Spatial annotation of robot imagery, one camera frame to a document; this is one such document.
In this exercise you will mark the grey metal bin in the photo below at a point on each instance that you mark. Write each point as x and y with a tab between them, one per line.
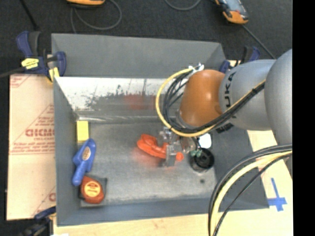
137	58

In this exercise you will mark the black cylinder on white bracket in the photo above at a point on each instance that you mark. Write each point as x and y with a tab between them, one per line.
203	160

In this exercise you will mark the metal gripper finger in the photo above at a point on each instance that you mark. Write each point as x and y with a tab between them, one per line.
166	136
171	157

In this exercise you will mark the brown cardboard board red print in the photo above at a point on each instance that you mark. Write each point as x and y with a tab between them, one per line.
29	122

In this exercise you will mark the yellow block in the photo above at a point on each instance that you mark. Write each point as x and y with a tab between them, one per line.
82	131

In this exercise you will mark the orange tape measure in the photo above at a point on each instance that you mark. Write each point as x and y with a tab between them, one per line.
92	190

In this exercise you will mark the orange plastic clamp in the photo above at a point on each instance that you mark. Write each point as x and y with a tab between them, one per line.
150	145

